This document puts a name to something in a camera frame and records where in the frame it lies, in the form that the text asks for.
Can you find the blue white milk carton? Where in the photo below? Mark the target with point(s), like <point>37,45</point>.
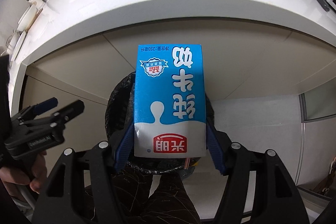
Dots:
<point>172,74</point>

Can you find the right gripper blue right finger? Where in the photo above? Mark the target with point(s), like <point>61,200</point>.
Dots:
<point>216,146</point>

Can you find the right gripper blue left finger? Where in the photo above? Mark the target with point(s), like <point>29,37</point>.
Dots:
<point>124,147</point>

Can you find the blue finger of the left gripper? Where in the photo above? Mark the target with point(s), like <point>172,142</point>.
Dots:
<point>69,112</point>
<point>45,106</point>

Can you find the patterned plate at edge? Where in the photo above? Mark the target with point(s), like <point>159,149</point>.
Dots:
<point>15,44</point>

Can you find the black trash bin with bag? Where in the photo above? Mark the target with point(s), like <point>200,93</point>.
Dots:
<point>158,148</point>

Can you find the person's left hand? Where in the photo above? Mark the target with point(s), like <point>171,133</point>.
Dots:
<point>12,177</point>

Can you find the small black remote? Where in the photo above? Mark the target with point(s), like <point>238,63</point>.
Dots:
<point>324,5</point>

